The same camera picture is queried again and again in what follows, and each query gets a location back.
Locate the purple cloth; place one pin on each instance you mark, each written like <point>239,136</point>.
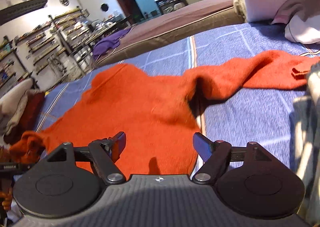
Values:
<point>110,42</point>

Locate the wall display shelves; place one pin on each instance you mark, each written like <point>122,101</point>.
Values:
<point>50,51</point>

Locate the beige folded garment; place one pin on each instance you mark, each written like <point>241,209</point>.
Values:
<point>10,101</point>

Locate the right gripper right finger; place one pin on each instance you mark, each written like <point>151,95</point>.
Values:
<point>216,158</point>

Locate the cream dotted folded garment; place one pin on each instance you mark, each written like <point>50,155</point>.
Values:
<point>7,123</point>

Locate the orange knit sweater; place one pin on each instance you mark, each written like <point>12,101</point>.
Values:
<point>154,112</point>

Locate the blue plaid bed sheet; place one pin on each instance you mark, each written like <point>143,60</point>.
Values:
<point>264,116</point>

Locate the dark red folded garment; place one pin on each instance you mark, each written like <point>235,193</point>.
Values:
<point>28,119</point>

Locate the person left hand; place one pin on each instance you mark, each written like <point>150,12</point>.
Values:
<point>6,183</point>

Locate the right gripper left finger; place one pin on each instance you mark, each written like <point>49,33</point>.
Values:
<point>102,155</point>

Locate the white pink garment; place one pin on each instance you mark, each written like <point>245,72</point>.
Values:
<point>301,18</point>

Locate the brown mauve bed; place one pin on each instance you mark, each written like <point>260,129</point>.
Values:
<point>172,27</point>

